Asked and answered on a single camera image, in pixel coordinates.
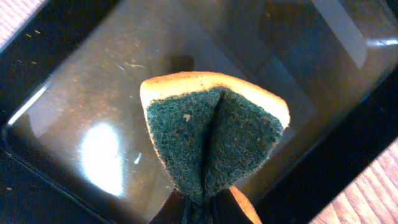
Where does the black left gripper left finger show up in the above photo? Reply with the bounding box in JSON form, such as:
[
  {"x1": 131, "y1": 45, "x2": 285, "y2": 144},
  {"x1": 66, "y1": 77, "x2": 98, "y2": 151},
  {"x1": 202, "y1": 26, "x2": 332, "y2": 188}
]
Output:
[{"x1": 148, "y1": 189, "x2": 186, "y2": 224}]

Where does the orange green sponge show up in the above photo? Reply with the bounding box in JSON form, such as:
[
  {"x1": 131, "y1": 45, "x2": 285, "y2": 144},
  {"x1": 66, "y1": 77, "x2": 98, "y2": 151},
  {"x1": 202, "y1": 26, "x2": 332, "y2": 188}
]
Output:
[{"x1": 140, "y1": 72, "x2": 290, "y2": 223}]

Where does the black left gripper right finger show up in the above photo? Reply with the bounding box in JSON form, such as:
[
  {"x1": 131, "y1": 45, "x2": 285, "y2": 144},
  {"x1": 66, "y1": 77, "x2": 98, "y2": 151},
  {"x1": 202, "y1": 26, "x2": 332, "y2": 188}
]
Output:
[{"x1": 214, "y1": 189, "x2": 252, "y2": 224}]

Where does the black rectangular water tray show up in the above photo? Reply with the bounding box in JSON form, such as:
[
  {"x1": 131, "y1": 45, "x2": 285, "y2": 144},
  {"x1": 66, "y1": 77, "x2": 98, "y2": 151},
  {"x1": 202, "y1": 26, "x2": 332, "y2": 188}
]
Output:
[{"x1": 1, "y1": 1, "x2": 397, "y2": 223}]

